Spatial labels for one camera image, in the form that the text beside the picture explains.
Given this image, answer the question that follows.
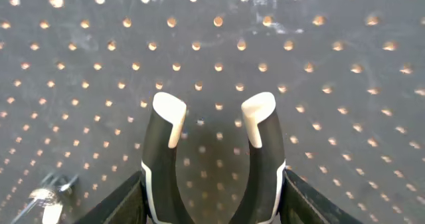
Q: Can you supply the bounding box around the black pegboard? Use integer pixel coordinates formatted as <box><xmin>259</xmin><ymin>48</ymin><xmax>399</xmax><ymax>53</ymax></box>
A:
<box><xmin>0</xmin><ymin>0</ymin><xmax>425</xmax><ymax>224</ymax></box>

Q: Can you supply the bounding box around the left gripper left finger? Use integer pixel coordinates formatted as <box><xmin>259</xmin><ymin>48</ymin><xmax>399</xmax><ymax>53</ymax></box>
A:
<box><xmin>73</xmin><ymin>170</ymin><xmax>149</xmax><ymax>224</ymax></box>

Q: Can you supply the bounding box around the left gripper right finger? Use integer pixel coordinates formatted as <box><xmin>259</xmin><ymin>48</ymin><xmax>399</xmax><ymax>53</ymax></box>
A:
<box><xmin>280</xmin><ymin>168</ymin><xmax>363</xmax><ymax>224</ymax></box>

